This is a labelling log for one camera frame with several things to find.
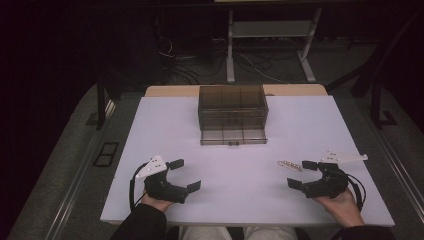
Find person's left hand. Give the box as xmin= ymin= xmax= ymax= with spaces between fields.
xmin=141 ymin=192 xmax=175 ymax=213

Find wooden table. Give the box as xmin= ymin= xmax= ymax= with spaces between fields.
xmin=144 ymin=83 xmax=329 ymax=98

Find brown transparent storage box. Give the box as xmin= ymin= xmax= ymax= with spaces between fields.
xmin=197 ymin=84 xmax=270 ymax=132

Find white table board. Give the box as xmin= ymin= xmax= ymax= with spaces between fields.
xmin=99 ymin=95 xmax=396 ymax=228

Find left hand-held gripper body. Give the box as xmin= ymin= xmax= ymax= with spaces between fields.
xmin=134 ymin=153 xmax=190 ymax=205

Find cables on floor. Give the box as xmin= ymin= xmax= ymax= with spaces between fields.
xmin=156 ymin=34 xmax=291 ymax=86

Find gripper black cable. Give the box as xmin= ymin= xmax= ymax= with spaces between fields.
xmin=345 ymin=173 xmax=367 ymax=213
xmin=128 ymin=162 xmax=148 ymax=213

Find pearl hair clip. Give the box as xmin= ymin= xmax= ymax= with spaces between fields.
xmin=277 ymin=160 xmax=304 ymax=173

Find black metal stand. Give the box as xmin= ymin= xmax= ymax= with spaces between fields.
xmin=85 ymin=73 xmax=109 ymax=131

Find person's legs light trousers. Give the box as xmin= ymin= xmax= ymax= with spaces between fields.
xmin=178 ymin=226 xmax=298 ymax=240

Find person's right hand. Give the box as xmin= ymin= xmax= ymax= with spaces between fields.
xmin=312 ymin=187 xmax=366 ymax=229

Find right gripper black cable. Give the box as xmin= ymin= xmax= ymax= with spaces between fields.
xmin=345 ymin=173 xmax=367 ymax=213

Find black floor frame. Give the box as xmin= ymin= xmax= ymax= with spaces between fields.
xmin=92 ymin=141 xmax=120 ymax=168

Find white metal stand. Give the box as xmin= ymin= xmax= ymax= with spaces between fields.
xmin=225 ymin=7 xmax=323 ymax=84

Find brown transparent drawer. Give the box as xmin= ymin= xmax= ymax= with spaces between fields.
xmin=199 ymin=128 xmax=268 ymax=147

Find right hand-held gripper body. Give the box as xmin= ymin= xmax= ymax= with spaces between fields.
xmin=303 ymin=149 xmax=369 ymax=200

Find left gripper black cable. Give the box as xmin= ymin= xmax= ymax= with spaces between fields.
xmin=128 ymin=162 xmax=148 ymax=213

